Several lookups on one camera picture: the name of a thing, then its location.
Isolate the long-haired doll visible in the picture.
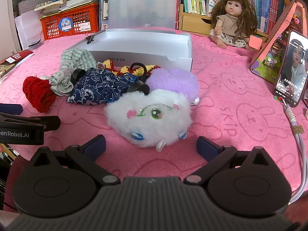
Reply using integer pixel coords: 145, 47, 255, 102
209, 0, 259, 49

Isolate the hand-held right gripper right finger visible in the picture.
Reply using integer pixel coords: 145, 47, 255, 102
184, 136, 275, 185

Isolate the pale floral cloth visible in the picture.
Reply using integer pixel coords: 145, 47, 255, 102
49, 69, 74, 97

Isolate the blue floral pouch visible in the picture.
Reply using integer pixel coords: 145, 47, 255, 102
66, 68, 135, 106

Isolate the white cardboard box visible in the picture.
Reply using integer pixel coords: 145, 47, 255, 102
70, 28, 193, 73

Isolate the pink house-shaped stand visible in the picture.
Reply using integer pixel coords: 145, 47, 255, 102
250, 0, 308, 77

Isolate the grey grid mat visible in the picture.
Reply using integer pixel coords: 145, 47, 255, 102
18, 0, 43, 17

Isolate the clear plastic clipboard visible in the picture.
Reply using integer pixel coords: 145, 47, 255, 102
100, 0, 180, 30

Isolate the smartphone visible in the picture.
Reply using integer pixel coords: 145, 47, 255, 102
274, 29, 308, 107

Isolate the wooden bead string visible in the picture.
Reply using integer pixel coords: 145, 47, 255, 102
35, 1, 63, 11

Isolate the green checkered cloth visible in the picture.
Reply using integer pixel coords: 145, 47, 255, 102
60, 48, 98, 73

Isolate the pink cube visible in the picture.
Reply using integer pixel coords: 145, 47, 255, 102
249, 35, 263, 51

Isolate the dark red cloth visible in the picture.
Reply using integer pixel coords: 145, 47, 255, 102
3, 154, 34, 213

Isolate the white fluffy plush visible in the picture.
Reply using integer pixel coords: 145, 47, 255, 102
104, 89, 192, 152

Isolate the yellow red crocheted headband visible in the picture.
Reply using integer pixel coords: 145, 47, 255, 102
104, 59, 160, 78

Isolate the pink rabbit print blanket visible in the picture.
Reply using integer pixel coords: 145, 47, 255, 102
0, 28, 308, 222

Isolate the red knitted hat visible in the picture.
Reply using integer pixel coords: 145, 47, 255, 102
23, 76, 56, 113

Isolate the wooden drawer organizer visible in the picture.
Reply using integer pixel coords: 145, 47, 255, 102
179, 12, 217, 36

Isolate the purple fluffy plush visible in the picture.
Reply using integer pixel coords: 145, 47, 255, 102
146, 67, 200, 105

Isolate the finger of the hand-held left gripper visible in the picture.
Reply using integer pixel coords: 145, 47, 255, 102
0, 112, 61, 132
0, 103, 23, 115

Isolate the white charging cable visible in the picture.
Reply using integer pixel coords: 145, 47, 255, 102
274, 96, 308, 205

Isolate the red envelope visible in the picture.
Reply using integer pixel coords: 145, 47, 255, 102
0, 50, 34, 65

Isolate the row of standing books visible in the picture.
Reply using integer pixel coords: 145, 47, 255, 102
180, 0, 281, 34

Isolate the red plastic crate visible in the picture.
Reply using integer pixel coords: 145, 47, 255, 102
40, 3, 100, 40

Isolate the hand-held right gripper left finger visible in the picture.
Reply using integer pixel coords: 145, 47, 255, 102
30, 135, 121, 186

